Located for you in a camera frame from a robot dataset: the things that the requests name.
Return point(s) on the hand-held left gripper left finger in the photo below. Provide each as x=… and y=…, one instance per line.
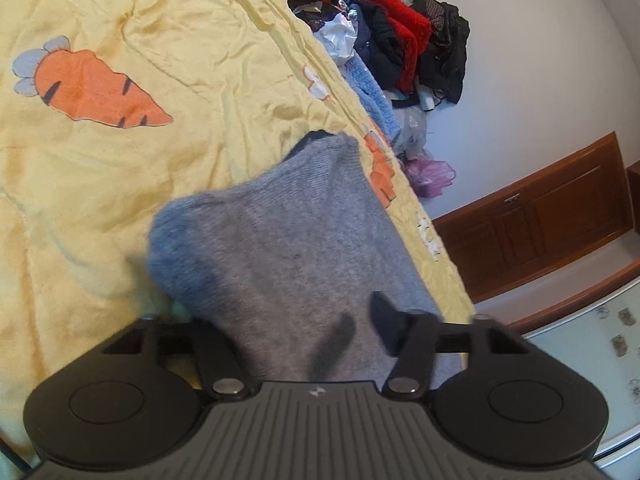
x=215, y=355

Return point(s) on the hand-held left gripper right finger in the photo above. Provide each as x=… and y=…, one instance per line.
x=387, y=320

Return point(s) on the grey sweater with navy sleeves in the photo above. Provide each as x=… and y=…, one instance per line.
x=285, y=250

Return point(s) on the pink plastic bag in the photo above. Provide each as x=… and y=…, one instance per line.
x=430, y=177

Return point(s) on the brown wooden door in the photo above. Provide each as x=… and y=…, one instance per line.
x=540, y=225

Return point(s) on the clear plastic bag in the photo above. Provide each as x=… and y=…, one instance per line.
x=412, y=130

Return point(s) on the yellow carrot print bedsheet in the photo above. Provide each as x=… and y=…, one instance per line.
x=150, y=170

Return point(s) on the white wardrobe panel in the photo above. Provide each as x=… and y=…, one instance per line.
x=590, y=340

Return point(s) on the light blue knit garment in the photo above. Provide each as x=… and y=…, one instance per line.
x=372, y=95

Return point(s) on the black garment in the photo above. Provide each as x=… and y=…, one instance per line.
x=447, y=50

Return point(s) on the navy jacket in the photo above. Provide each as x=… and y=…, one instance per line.
x=380, y=40

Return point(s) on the white plastic bag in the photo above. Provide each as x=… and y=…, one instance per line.
x=340, y=37

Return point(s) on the red garment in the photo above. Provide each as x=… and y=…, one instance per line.
x=400, y=25

